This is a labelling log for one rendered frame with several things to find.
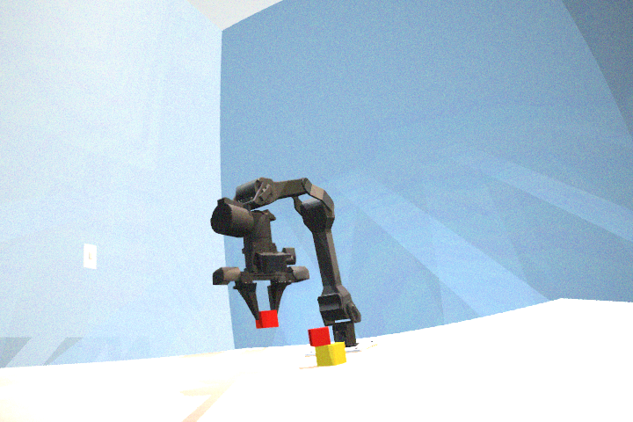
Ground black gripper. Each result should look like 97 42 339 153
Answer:
212 237 309 320

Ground red cube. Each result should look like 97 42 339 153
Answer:
308 327 331 347
255 309 279 329

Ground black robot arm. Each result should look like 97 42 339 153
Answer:
210 178 361 348

